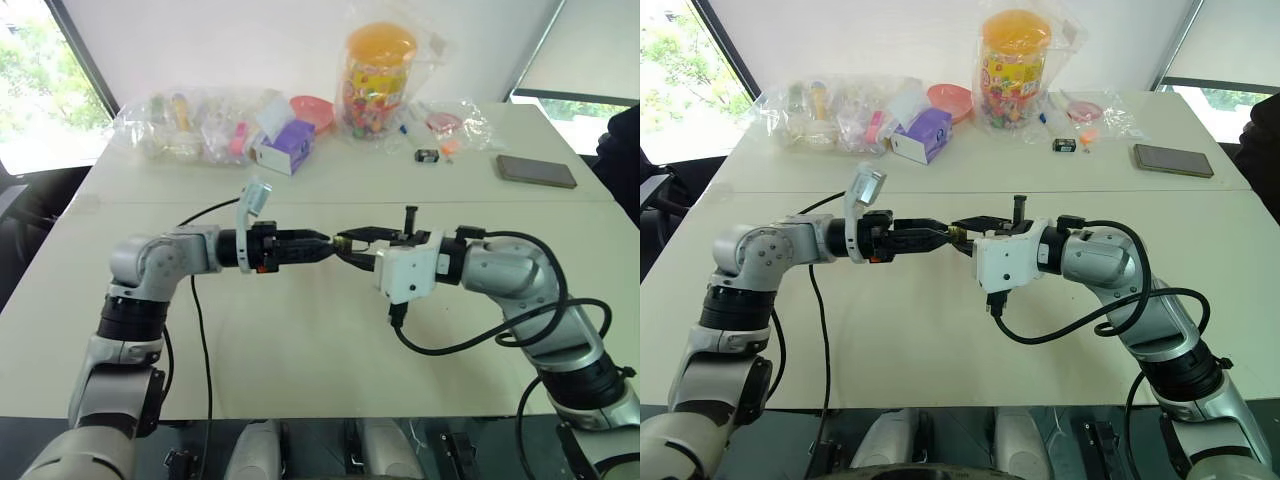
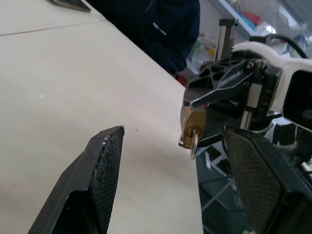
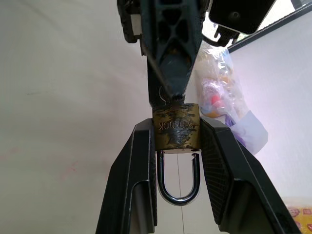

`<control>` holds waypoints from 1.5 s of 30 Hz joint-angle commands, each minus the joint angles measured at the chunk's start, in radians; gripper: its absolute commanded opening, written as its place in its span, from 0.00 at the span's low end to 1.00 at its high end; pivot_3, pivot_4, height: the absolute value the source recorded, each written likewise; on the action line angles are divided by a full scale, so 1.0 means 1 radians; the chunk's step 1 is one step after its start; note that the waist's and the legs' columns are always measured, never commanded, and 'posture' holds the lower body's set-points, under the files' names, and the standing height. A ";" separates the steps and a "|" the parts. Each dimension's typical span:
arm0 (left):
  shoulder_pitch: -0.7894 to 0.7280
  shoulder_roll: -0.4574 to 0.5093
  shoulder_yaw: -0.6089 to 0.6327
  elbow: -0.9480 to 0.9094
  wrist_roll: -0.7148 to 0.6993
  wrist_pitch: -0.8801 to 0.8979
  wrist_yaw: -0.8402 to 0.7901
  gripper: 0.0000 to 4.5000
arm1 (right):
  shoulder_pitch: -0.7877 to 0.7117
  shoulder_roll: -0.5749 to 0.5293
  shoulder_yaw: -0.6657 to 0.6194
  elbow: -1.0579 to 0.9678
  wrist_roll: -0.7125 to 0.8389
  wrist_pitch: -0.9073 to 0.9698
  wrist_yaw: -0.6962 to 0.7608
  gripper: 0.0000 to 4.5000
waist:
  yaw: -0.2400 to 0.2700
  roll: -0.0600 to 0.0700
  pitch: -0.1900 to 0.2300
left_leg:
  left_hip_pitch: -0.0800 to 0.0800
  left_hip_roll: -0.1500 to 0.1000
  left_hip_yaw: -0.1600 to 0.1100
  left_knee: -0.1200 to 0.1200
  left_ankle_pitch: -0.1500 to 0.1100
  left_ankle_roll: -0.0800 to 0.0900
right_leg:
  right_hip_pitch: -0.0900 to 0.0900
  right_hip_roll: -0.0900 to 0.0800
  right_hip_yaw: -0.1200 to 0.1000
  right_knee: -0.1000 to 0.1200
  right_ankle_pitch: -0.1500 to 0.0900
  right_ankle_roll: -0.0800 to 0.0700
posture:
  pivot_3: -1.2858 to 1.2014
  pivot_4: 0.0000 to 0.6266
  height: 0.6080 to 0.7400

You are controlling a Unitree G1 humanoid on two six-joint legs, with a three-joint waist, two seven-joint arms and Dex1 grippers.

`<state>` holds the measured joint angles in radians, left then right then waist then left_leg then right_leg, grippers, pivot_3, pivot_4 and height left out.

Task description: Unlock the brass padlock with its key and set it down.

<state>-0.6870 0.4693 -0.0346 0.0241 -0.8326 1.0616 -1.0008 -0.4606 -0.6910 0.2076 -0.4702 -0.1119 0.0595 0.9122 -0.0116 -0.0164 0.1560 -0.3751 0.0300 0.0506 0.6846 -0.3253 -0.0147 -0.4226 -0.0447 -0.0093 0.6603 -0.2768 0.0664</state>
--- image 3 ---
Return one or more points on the brass padlock with steel shackle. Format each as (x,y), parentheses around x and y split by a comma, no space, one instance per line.
(176,126)

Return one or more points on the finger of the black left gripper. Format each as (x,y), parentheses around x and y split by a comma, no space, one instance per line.
(156,92)

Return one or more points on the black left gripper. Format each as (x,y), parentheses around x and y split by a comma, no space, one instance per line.
(241,14)

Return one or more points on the yellow printed packet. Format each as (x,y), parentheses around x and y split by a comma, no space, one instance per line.
(301,217)

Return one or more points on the white panel with dark edge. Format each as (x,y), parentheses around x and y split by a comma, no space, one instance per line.
(280,85)

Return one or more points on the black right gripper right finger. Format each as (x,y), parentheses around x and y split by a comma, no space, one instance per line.
(234,170)

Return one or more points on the silver padlock key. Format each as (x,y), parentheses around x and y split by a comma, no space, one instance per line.
(161,97)

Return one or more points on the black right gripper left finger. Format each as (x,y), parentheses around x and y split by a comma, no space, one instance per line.
(126,175)

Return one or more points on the clear plastic bag of items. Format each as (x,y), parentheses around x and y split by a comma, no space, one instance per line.
(219,97)

